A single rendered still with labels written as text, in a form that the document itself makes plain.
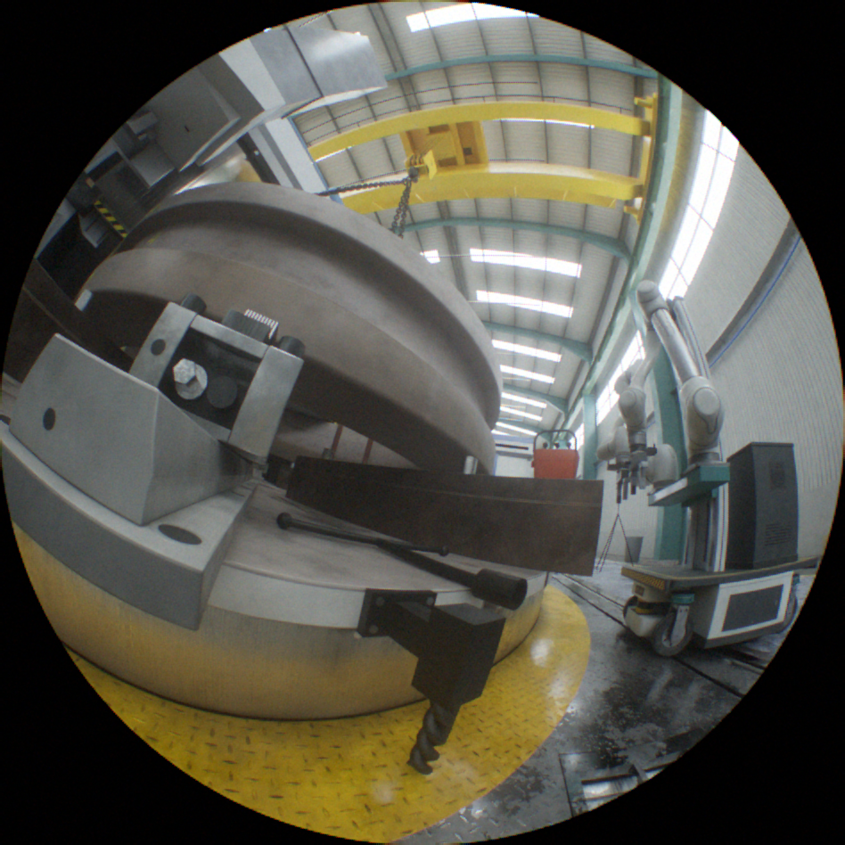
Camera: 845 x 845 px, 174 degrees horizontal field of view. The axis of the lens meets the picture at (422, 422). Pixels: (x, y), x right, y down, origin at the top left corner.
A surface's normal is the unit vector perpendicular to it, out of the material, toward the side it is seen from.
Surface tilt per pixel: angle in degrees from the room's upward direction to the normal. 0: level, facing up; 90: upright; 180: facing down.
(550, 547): 90
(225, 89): 170
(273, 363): 90
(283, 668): 90
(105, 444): 90
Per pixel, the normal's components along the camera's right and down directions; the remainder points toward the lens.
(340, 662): 0.62, -0.14
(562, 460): -0.61, -0.29
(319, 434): 0.10, -0.32
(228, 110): 0.94, 0.11
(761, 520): -0.42, -0.40
